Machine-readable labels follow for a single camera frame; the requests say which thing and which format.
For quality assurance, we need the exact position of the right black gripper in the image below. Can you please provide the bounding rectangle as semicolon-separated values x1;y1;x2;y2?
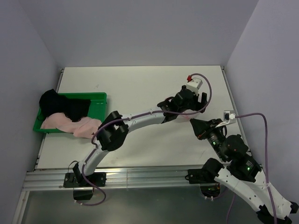
189;117;226;161

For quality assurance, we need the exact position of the black bra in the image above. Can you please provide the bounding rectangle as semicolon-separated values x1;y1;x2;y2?
39;89;91;122

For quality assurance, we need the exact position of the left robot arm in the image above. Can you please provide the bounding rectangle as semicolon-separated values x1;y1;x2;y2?
73;85;212;186

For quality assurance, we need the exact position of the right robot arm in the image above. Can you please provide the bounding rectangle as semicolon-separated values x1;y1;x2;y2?
185;119;299;224

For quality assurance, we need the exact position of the green plastic tray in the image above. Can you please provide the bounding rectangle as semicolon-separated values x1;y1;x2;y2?
33;92;107;133

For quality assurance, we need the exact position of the pink garment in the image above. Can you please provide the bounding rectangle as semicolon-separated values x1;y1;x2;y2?
41;113;102;139

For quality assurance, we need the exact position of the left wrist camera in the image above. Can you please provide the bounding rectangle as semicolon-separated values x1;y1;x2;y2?
186;75;203;92

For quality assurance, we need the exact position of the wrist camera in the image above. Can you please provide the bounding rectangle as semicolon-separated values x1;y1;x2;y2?
223;110;236;123
186;75;203;92

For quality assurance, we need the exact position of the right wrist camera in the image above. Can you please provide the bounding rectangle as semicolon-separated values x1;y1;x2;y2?
223;110;236;123

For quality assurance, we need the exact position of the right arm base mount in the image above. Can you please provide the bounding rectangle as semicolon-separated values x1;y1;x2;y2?
185;169;221;199

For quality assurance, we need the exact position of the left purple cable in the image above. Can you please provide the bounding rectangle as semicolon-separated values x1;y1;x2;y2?
82;73;212;207

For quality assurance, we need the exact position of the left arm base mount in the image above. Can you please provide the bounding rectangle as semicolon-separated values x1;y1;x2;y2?
63;172;106;201

